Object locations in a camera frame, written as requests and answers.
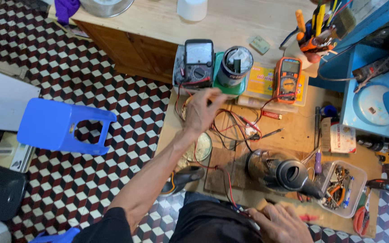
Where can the person's right hand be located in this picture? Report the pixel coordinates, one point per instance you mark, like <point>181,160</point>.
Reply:
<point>280,226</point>

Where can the person's left hand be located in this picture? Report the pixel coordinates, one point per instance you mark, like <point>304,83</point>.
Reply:
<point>199,113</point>

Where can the person's right fingers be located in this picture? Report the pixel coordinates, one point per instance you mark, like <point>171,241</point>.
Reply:
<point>277,211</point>

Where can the person's left fingers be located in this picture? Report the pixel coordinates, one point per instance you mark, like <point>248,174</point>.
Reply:
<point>214,98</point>

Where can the red test probe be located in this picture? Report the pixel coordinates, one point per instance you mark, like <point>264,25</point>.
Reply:
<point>308,217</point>

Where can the green plastic lid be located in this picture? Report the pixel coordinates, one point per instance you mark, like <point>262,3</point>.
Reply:
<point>218,81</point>

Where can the tin can with scraps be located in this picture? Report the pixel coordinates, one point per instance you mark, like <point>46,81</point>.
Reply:
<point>236,65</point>

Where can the steel electric kettle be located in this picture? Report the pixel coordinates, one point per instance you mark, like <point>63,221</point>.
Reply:
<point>279,172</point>

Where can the black analog multimeter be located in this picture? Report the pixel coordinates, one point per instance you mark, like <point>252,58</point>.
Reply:
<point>199,60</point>

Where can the flat clear plastic case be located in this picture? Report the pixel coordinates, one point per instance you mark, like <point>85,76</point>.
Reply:
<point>258,103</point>

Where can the yellow labelled plastic case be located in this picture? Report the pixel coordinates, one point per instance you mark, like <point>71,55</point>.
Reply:
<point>260,81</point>

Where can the round metal disc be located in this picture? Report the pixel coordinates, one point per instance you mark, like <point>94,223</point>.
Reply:
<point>204,148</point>

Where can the red lighter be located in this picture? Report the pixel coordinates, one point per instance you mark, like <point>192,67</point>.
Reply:
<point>270,114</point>

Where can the person's black shorts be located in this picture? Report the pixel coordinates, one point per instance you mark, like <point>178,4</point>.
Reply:
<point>211,222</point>

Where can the black test probe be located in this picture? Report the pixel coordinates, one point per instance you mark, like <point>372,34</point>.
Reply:
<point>272,133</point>

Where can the small green card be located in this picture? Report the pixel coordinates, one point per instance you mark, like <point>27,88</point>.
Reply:
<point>259,44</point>

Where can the dark wooden board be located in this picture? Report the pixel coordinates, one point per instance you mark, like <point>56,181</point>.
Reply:
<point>220,170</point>

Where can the clear tub of screws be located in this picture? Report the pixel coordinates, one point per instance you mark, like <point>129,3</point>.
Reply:
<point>344,187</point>

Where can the orange digital multimeter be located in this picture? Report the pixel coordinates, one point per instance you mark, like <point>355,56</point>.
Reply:
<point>287,79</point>

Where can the black kettle base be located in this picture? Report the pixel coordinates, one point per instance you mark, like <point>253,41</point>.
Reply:
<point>184,179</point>

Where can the white plastic cup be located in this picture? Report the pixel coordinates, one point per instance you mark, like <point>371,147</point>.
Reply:
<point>191,9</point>

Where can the black metal file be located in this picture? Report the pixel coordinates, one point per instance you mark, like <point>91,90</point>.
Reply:
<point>317,128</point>

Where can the white printed packet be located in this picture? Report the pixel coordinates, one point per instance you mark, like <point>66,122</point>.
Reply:
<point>343,138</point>

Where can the white holder full of tools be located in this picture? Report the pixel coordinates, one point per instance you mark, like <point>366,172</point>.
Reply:
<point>307,44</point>

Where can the blue round cap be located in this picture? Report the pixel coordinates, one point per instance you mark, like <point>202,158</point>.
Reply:
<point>329,111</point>

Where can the metal bowl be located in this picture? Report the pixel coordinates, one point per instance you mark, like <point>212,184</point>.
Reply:
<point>106,6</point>

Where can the blue shelf unit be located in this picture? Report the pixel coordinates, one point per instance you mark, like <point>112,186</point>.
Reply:
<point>370,98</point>

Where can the flat paintbrush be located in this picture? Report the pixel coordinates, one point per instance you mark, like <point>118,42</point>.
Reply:
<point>344,22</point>

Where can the blue plastic stool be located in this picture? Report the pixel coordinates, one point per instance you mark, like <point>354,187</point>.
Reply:
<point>52,125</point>

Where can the person's black sleeve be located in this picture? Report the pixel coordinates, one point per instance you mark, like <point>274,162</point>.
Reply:
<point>103,227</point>

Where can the purple cloth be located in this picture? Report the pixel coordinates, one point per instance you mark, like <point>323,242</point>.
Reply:
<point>66,10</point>

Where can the blue cloth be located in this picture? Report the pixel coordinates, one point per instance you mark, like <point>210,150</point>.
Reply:
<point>54,236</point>

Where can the white board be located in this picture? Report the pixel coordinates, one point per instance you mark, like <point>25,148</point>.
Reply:
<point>2,98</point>

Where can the black plastic chair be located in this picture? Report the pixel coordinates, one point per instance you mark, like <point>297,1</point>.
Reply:
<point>0,192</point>

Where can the silver metal frame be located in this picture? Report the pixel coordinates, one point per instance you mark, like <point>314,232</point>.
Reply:
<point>22,158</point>

